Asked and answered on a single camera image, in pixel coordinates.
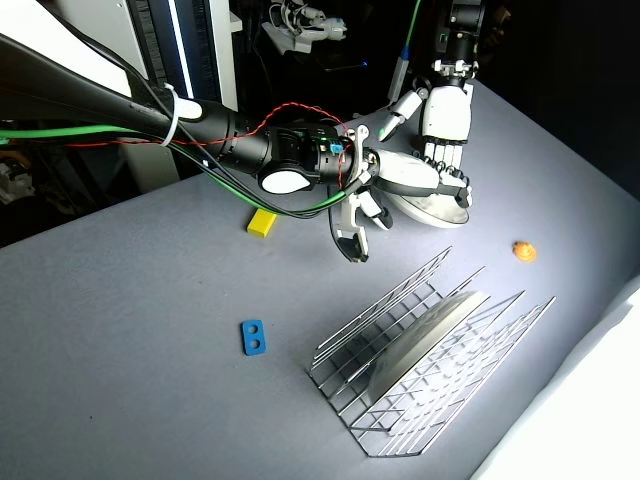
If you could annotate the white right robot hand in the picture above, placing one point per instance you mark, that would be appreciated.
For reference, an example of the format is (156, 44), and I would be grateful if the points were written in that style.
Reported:
(405, 172)

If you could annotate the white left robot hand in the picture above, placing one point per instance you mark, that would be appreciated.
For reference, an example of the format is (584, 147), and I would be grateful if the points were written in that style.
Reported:
(447, 115)

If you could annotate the white plate with black rim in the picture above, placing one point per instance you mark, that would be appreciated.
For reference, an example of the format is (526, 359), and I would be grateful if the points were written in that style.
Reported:
(425, 345)
(430, 212)

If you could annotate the orange swirl cookie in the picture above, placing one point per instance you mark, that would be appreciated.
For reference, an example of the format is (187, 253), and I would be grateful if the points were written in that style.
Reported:
(525, 252)

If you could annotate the yellow rectangular block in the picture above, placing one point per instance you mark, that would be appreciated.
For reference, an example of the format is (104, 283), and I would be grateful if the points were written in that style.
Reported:
(261, 223)

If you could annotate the white device with blue part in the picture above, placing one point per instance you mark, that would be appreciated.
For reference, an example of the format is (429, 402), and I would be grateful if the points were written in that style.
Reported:
(300, 35)

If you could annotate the blue block with two holes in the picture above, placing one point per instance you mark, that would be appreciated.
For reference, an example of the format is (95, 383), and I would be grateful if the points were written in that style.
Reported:
(254, 339)

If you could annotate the white zip tie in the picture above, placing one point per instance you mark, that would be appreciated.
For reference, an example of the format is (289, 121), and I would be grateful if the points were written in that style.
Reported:
(187, 109)

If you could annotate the white robot column blue strip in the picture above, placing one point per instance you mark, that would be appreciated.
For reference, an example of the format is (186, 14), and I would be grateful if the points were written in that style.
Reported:
(100, 30)

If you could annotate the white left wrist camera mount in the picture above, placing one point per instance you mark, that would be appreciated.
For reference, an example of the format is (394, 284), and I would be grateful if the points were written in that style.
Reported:
(452, 66)

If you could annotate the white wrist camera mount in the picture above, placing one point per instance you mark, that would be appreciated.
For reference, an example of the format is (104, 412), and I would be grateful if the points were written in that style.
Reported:
(350, 225)
(452, 66)

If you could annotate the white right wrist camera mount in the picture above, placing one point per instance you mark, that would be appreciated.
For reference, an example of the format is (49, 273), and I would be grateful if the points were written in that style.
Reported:
(350, 225)

